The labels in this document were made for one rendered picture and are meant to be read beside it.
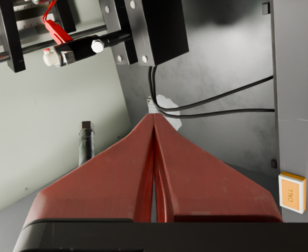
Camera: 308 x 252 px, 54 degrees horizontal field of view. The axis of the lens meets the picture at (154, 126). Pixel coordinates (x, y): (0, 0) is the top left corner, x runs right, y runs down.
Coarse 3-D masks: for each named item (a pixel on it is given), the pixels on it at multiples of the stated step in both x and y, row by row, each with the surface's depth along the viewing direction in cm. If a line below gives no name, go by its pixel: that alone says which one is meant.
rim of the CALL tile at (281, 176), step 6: (288, 180) 38; (294, 180) 38; (300, 180) 38; (300, 186) 38; (300, 192) 38; (300, 198) 38; (282, 204) 41; (300, 204) 39; (294, 210) 40; (300, 210) 39
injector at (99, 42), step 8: (112, 32) 44; (120, 32) 45; (128, 32) 46; (72, 40) 41; (80, 40) 41; (88, 40) 41; (96, 40) 41; (104, 40) 43; (112, 40) 44; (120, 40) 45; (56, 48) 39; (64, 48) 39; (72, 48) 40; (80, 48) 40; (88, 48) 41; (96, 48) 40; (80, 56) 41; (88, 56) 42; (56, 64) 40; (64, 64) 40
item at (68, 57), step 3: (69, 51) 37; (63, 54) 36; (66, 54) 36; (69, 54) 37; (66, 57) 36; (69, 57) 37; (72, 57) 37; (66, 60) 36; (69, 60) 37; (72, 60) 37; (66, 63) 37; (69, 63) 37
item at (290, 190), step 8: (296, 176) 38; (288, 184) 39; (296, 184) 38; (304, 184) 38; (288, 192) 39; (296, 192) 38; (304, 192) 38; (288, 200) 40; (296, 200) 39; (304, 200) 39; (296, 208) 39; (304, 208) 39
